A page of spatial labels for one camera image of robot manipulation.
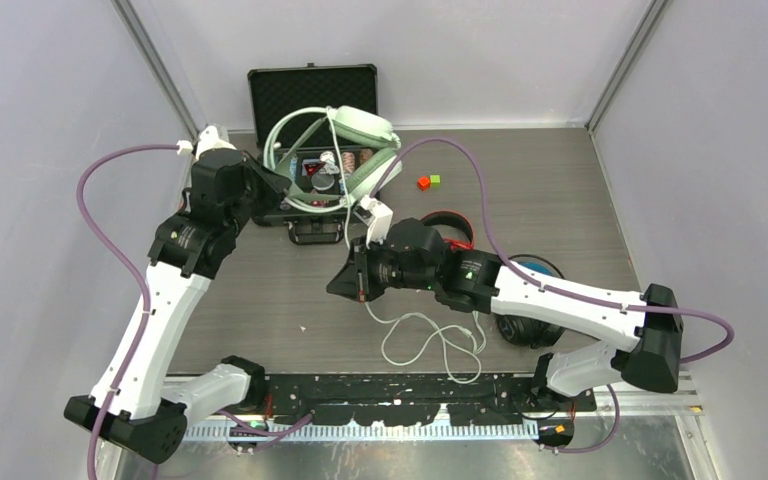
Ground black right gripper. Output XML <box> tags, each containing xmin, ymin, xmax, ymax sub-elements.
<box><xmin>327</xmin><ymin>234</ymin><xmax>436</xmax><ymax>304</ymax></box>

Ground red headphones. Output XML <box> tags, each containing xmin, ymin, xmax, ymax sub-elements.
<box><xmin>420</xmin><ymin>210</ymin><xmax>475</xmax><ymax>251</ymax></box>

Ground orange poker chip stack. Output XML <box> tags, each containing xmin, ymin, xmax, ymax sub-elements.
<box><xmin>340</xmin><ymin>151</ymin><xmax>356</xmax><ymax>173</ymax></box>

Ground mint green headphone cable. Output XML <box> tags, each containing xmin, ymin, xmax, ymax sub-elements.
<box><xmin>327</xmin><ymin>115</ymin><xmax>488</xmax><ymax>386</ymax></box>

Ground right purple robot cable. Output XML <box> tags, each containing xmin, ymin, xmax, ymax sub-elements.
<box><xmin>367</xmin><ymin>137</ymin><xmax>736</xmax><ymax>366</ymax></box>

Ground black blue headphones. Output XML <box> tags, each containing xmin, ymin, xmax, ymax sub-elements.
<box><xmin>494</xmin><ymin>253</ymin><xmax>566</xmax><ymax>349</ymax></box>

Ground orange green cube block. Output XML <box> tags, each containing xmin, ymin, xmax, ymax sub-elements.
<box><xmin>416</xmin><ymin>174</ymin><xmax>441</xmax><ymax>191</ymax></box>

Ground black poker chip case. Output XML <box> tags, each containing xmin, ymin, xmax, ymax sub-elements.
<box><xmin>247</xmin><ymin>63</ymin><xmax>378</xmax><ymax>246</ymax></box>

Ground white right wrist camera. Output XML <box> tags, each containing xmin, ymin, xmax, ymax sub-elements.
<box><xmin>358</xmin><ymin>195</ymin><xmax>393</xmax><ymax>247</ymax></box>

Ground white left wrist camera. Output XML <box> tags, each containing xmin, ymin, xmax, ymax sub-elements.
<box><xmin>176</xmin><ymin>125</ymin><xmax>237</xmax><ymax>162</ymax></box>

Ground grey round disc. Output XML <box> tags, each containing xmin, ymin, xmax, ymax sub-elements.
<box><xmin>310</xmin><ymin>172</ymin><xmax>335</xmax><ymax>193</ymax></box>

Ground mint green headphones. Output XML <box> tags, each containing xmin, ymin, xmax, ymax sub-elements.
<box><xmin>263</xmin><ymin>106</ymin><xmax>402</xmax><ymax>214</ymax></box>

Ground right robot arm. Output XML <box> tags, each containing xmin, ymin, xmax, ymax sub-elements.
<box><xmin>326</xmin><ymin>218</ymin><xmax>684</xmax><ymax>411</ymax></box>

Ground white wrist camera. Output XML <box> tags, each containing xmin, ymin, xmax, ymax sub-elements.
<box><xmin>176</xmin><ymin>125</ymin><xmax>237</xmax><ymax>162</ymax></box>
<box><xmin>358</xmin><ymin>195</ymin><xmax>393</xmax><ymax>247</ymax></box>

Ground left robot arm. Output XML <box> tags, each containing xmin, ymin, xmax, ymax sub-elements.
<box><xmin>64</xmin><ymin>147</ymin><xmax>291</xmax><ymax>465</ymax></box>

